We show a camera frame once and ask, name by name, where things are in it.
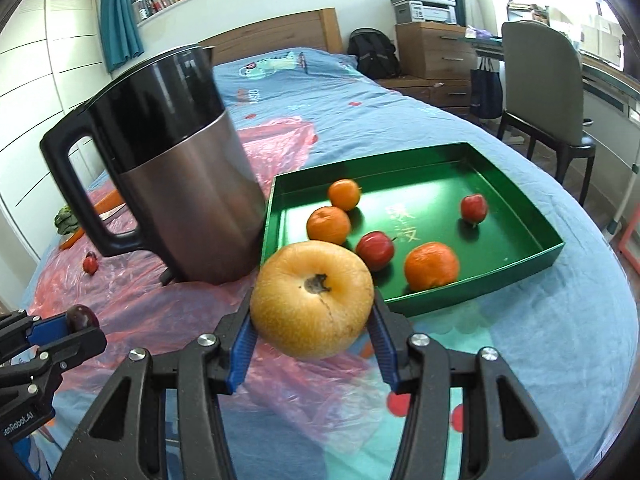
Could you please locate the small red apple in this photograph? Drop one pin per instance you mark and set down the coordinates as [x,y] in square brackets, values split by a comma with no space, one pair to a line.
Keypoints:
[474,207]

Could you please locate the small orange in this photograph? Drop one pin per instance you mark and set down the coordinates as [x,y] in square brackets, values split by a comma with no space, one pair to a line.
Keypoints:
[344,194]
[328,225]

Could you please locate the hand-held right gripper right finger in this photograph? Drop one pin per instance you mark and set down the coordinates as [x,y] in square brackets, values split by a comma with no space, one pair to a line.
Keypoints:
[382,345]

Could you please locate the wooden headboard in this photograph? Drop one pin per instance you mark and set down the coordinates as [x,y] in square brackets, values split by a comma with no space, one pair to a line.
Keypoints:
[280,35]

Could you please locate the grey chair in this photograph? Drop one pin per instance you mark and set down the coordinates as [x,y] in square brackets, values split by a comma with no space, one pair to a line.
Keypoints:
[540,75]

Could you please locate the orange plate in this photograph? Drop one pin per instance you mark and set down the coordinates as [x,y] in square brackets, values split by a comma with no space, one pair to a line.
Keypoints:
[72,239]

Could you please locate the white printer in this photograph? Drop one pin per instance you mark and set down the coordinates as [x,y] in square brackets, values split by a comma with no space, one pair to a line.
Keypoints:
[425,10]

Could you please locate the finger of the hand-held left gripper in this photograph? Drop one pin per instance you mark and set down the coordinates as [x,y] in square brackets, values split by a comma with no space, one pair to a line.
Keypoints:
[75,347]
[50,329]

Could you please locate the steel and black kettle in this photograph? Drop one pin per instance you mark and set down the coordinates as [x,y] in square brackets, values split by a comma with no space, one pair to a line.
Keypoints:
[190,200]

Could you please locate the white metal stand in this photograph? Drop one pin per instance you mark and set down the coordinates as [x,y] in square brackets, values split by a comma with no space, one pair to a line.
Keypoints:
[622,195]

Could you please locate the desk with green edge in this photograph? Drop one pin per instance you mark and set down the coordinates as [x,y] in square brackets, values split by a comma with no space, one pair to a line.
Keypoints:
[605,85]

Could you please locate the printed blue blanket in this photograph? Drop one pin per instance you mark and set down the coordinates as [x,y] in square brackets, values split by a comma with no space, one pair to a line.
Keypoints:
[500,360]

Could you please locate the dark hanging bag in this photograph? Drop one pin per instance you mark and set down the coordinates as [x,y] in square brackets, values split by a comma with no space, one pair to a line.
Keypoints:
[485,90]

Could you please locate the large red apple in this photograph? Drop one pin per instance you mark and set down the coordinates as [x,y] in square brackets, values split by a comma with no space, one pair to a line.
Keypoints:
[90,262]

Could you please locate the yellow pear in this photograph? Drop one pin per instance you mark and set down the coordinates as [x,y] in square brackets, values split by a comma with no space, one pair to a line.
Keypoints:
[310,310]

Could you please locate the pink plastic sheet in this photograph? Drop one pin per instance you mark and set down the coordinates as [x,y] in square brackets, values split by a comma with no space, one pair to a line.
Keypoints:
[280,140]

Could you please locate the white wardrobe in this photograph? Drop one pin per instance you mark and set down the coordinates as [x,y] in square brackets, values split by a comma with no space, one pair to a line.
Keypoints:
[40,85]

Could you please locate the wooden dresser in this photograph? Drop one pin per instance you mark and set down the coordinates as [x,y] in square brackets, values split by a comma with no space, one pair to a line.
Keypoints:
[435,55]

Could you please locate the green leafy vegetable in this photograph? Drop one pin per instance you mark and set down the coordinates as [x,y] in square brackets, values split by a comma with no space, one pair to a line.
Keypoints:
[65,217]

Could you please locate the pink frame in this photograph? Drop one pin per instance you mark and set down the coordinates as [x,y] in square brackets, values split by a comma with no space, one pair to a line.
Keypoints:
[631,247]

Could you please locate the green tray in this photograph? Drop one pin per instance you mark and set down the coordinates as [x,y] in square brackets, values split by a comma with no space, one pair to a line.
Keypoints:
[450,175]

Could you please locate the dark purple plum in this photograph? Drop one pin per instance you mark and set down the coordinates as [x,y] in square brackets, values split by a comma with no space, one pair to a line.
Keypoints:
[83,317]

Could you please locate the black backpack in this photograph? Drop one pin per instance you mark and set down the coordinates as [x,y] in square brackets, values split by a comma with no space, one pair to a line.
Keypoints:
[375,55]

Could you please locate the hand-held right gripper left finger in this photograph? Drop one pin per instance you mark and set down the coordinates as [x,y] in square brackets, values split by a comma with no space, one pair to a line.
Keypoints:
[240,350]

